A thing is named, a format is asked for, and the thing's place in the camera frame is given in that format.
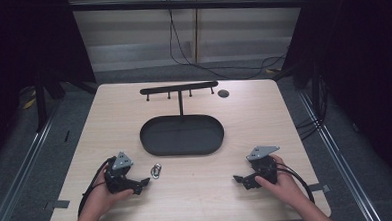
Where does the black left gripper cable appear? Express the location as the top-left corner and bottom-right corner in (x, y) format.
(75, 156), (118, 218)

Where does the black hanging wall cable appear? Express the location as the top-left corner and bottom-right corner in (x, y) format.
(166, 0), (289, 84)

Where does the black curtain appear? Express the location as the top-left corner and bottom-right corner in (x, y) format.
(278, 0), (392, 198)
(0, 0), (100, 167)

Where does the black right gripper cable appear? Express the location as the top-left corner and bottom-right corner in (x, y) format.
(275, 160), (316, 206)

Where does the black metal stand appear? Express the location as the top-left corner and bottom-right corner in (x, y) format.
(31, 72), (69, 134)

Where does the person's left hand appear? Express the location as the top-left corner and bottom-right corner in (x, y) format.
(83, 163), (136, 220)

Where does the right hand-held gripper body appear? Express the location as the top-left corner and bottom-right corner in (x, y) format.
(240, 145), (282, 191)

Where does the silver key ring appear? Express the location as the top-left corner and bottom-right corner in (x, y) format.
(149, 162), (163, 181)

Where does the black hook stand with tray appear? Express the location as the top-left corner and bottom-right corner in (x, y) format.
(137, 79), (226, 159)

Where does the person's right hand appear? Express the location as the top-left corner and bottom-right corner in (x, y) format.
(253, 152), (308, 210)

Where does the bundle of black floor cables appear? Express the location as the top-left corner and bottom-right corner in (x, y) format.
(293, 74), (331, 142)

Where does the black horizontal metal bar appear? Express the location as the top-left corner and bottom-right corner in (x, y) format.
(68, 0), (309, 19)

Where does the grey tape strip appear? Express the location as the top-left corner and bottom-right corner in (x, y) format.
(308, 182), (332, 194)
(43, 199), (71, 211)

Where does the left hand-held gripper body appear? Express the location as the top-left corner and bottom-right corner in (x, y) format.
(103, 150), (145, 198)

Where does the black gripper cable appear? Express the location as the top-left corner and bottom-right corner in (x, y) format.
(75, 156), (118, 218)
(275, 160), (316, 206)

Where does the aluminium floor rail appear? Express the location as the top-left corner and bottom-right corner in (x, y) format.
(0, 95), (73, 221)
(297, 86), (383, 221)

